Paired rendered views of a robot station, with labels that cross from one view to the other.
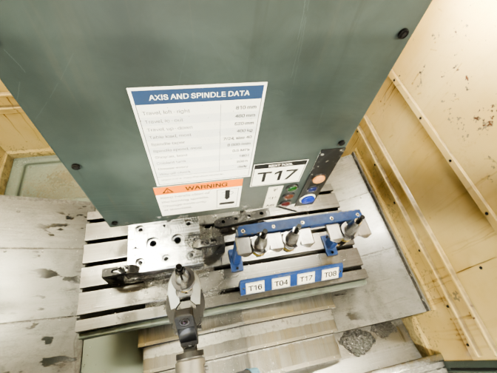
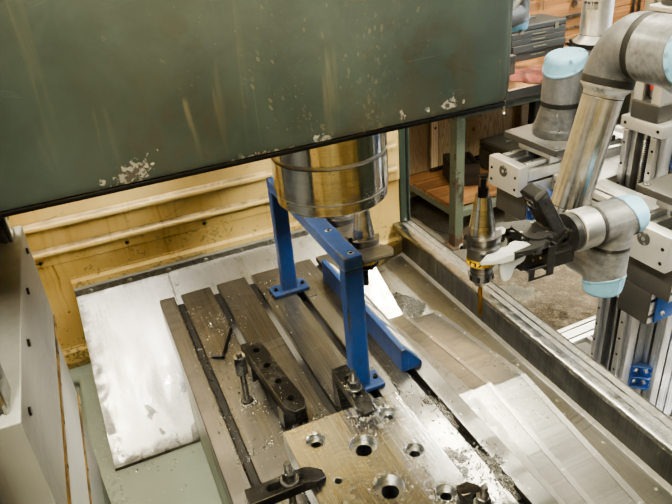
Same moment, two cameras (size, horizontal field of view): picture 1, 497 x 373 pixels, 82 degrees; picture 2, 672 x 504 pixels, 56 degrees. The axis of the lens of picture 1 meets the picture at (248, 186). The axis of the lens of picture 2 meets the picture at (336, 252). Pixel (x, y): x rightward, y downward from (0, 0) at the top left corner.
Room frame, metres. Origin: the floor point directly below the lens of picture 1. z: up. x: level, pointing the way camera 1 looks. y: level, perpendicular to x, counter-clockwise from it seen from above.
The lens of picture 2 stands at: (0.45, 1.05, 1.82)
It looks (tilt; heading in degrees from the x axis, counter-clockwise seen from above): 29 degrees down; 269
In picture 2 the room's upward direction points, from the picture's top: 5 degrees counter-clockwise
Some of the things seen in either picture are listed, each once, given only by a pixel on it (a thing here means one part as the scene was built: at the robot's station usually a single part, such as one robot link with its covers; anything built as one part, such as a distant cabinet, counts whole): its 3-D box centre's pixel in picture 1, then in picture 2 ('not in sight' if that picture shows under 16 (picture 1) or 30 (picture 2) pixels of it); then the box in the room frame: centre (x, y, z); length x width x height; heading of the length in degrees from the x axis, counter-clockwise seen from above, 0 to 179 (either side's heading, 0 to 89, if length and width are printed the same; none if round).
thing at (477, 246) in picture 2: (183, 279); (481, 238); (0.19, 0.13, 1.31); 0.06 x 0.06 x 0.03
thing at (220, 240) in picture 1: (208, 245); (353, 399); (0.42, 0.12, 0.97); 0.13 x 0.03 x 0.15; 110
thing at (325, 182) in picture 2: not in sight; (329, 155); (0.43, 0.22, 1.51); 0.16 x 0.16 x 0.12
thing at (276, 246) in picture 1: (275, 242); (352, 230); (0.39, -0.13, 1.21); 0.07 x 0.05 x 0.01; 20
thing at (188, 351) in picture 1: (188, 331); (542, 243); (0.07, 0.09, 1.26); 0.12 x 0.08 x 0.09; 20
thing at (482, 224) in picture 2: (181, 274); (482, 213); (0.19, 0.13, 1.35); 0.04 x 0.04 x 0.07
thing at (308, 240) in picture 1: (305, 237); not in sight; (0.43, -0.23, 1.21); 0.07 x 0.05 x 0.01; 20
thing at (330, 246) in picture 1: (340, 232); (283, 241); (0.55, -0.42, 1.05); 0.10 x 0.05 x 0.30; 20
